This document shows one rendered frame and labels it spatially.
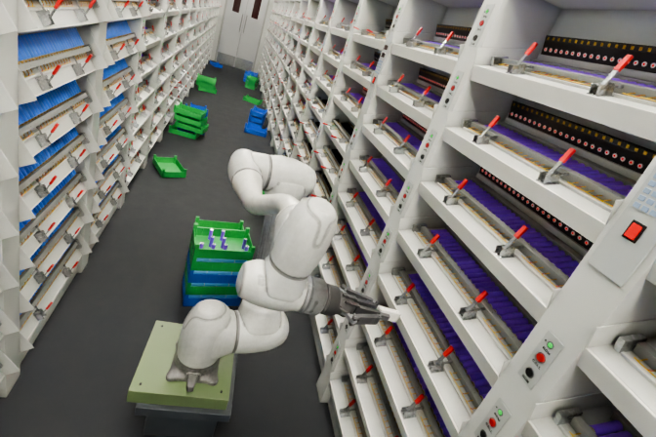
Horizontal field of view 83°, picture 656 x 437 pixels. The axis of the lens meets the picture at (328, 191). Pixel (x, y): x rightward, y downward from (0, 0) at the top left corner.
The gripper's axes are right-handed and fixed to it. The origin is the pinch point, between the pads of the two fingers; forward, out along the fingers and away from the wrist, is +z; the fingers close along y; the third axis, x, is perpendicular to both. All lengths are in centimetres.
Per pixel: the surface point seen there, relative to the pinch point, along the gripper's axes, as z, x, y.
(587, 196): 13, 51, 14
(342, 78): 15, 41, -177
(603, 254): 9, 44, 26
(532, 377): 13.6, 15.5, 29.0
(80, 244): -91, -85, -108
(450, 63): 7, 67, -51
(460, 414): 21.1, -10.1, 18.7
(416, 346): 19.0, -11.1, -2.7
